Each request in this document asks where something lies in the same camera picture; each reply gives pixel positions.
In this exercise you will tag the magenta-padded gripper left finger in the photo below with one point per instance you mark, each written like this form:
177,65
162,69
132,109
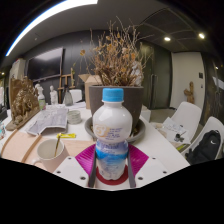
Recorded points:
75,170

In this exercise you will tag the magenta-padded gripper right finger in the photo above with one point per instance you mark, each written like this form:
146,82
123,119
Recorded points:
148,170

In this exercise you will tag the white blue-capped drink bottle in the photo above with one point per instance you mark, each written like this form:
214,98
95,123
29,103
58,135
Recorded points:
111,126

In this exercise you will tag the white ceramic mug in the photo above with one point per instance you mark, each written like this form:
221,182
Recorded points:
50,160

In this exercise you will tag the wooden stir stick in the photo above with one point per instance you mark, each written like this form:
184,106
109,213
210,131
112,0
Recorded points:
57,145

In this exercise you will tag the yellow packet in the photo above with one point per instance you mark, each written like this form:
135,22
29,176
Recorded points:
66,135

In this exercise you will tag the small round glass jar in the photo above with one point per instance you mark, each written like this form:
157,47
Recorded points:
74,117

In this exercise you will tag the printed paper sheet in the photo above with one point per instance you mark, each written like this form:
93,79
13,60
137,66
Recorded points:
48,120

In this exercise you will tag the black backpack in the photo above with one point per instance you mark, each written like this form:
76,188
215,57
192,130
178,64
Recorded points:
205,148

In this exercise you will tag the beige mat with wooden strips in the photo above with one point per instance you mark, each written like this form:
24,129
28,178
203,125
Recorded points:
16,145

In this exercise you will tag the grey pot with dried plant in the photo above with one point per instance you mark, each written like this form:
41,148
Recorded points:
133,100

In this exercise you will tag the white plaster statuette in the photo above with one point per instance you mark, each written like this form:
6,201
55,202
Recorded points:
53,96

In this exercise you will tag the green spray bottle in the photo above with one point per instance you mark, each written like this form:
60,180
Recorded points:
41,100

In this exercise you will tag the brown cardboard box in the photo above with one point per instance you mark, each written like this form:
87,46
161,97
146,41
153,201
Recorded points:
87,90

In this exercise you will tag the golden lion relief sculpture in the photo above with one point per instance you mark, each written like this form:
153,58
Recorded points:
23,105

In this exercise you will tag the wooden figure sculpture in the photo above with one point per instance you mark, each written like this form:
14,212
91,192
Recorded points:
189,92

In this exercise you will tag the wooden easel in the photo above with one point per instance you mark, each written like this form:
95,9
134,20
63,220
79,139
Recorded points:
66,80

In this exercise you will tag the tall white plaster statue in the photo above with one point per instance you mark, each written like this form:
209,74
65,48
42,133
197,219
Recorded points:
137,73

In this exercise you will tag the white cabinet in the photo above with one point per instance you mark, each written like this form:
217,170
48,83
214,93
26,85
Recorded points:
17,69

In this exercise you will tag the round recessed ceiling light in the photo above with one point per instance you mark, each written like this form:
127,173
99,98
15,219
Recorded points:
167,38
201,35

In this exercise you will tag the long ceiling light panel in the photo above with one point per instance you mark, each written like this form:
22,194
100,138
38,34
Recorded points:
40,16

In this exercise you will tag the white pedestal block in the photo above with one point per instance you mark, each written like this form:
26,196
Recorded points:
145,114

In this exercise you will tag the black wall screen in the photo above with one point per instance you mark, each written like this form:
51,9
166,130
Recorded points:
45,64

